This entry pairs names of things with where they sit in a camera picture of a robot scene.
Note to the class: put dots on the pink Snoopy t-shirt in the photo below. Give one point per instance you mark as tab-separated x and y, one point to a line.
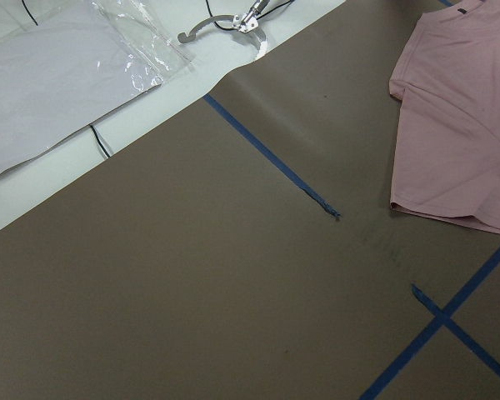
447	79

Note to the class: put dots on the brown paper table cover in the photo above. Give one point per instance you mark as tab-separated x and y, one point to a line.
246	248

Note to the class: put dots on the clear plastic bag with paper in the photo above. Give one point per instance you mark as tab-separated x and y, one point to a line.
82	61

